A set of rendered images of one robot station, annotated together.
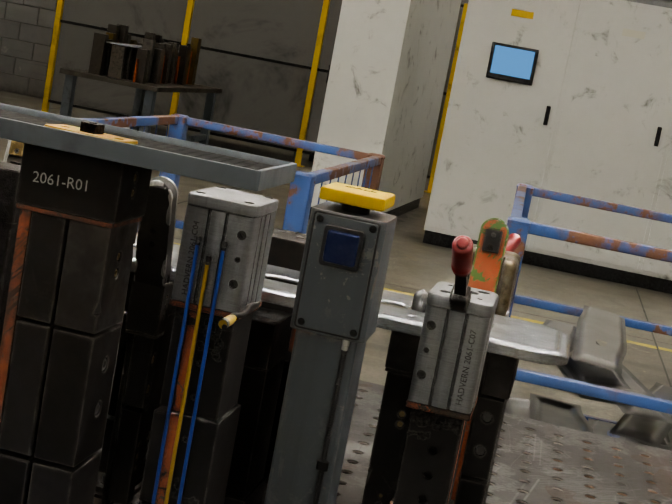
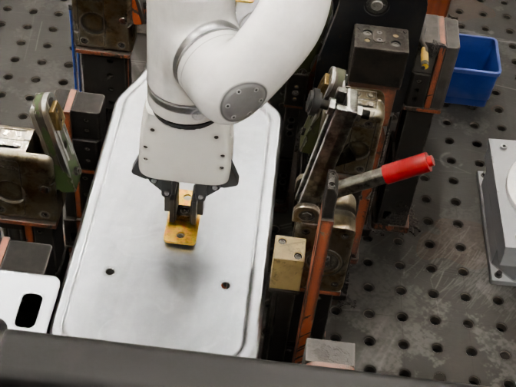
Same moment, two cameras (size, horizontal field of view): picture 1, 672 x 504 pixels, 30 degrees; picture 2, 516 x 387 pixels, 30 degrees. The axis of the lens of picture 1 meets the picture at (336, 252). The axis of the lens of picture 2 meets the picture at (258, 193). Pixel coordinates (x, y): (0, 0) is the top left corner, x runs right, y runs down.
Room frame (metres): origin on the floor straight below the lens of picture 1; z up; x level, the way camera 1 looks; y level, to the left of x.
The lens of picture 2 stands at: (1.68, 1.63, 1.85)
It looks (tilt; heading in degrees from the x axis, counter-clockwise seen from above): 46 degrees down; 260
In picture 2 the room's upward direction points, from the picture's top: 7 degrees clockwise
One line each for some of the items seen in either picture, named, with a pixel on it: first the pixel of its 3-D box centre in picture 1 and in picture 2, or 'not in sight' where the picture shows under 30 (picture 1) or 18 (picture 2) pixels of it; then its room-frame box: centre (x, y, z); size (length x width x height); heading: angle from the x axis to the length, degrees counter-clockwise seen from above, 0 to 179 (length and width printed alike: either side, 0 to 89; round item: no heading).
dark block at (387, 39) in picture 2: not in sight; (356, 155); (1.38, 0.67, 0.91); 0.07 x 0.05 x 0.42; 170
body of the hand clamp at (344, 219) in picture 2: not in sight; (309, 300); (1.47, 0.90, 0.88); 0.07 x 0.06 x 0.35; 170
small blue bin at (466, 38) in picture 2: not in sight; (467, 71); (1.08, 0.28, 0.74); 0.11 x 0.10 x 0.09; 80
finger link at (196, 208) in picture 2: not in sight; (206, 197); (1.61, 0.88, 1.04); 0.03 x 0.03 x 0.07; 80
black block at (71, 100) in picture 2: not in sight; (81, 179); (1.77, 0.65, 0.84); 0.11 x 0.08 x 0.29; 170
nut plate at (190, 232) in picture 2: not in sight; (184, 213); (1.63, 0.87, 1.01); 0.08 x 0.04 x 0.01; 80
